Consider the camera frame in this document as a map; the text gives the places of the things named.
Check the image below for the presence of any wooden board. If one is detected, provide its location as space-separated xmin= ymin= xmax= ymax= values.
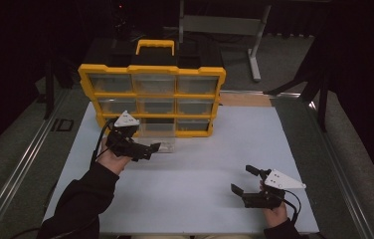
xmin=219 ymin=92 xmax=273 ymax=108

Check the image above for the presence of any grey metal desk frame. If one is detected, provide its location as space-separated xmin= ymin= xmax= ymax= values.
xmin=177 ymin=0 xmax=273 ymax=83

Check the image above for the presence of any clear plastic screw drawer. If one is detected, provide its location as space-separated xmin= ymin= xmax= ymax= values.
xmin=134 ymin=127 xmax=177 ymax=154

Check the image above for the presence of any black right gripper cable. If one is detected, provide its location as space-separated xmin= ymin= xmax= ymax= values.
xmin=283 ymin=188 xmax=303 ymax=227

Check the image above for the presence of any yellow black organizer cabinet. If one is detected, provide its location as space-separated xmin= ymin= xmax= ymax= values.
xmin=78 ymin=39 xmax=228 ymax=138

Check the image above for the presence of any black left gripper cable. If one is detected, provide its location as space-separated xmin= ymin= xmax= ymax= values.
xmin=9 ymin=119 xmax=118 ymax=239

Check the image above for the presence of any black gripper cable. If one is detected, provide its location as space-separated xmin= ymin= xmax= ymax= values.
xmin=283 ymin=188 xmax=303 ymax=227
xmin=9 ymin=119 xmax=118 ymax=239

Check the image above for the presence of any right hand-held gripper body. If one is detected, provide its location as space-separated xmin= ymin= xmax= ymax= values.
xmin=240 ymin=168 xmax=307 ymax=211

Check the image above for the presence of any person's right hand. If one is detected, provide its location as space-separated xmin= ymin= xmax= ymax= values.
xmin=260 ymin=180 xmax=289 ymax=229

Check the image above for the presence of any set of clear organizer bins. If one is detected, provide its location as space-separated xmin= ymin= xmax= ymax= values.
xmin=88 ymin=73 xmax=220 ymax=132

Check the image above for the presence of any aluminium rail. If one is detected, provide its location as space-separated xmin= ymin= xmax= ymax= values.
xmin=305 ymin=99 xmax=374 ymax=239
xmin=0 ymin=89 xmax=71 ymax=239

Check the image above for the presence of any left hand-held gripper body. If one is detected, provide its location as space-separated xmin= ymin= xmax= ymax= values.
xmin=104 ymin=110 xmax=143 ymax=158

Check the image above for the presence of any black metal stand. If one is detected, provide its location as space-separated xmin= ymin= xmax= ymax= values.
xmin=43 ymin=54 xmax=77 ymax=121
xmin=263 ymin=43 xmax=331 ymax=133

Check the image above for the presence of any person's left hand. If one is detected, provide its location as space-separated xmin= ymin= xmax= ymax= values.
xmin=95 ymin=144 xmax=133 ymax=176

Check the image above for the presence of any dark device with red light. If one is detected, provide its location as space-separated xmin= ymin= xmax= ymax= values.
xmin=109 ymin=0 xmax=133 ymax=42

